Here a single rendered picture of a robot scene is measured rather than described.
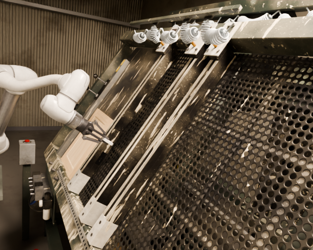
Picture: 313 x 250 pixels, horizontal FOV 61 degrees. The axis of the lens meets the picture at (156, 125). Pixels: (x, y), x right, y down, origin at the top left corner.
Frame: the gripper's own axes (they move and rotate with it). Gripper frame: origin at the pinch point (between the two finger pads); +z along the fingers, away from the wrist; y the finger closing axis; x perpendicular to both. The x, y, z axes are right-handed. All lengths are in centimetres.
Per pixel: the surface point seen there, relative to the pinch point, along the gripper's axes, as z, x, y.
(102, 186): 1.7, -23.0, -18.0
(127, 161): 2.5, -26.6, -0.2
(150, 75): 0.9, 7.1, 47.1
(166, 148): 4.8, -43.0, 16.4
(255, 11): 26, -9, 118
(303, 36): -2, -79, 74
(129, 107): 1.8, 6.6, 23.1
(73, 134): 6, 70, -18
